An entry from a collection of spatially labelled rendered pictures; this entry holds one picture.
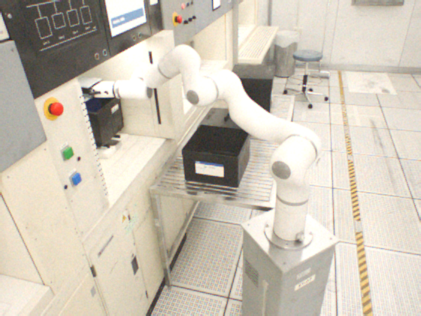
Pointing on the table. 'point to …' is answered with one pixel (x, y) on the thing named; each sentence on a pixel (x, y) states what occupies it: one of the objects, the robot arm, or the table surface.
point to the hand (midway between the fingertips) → (88, 87)
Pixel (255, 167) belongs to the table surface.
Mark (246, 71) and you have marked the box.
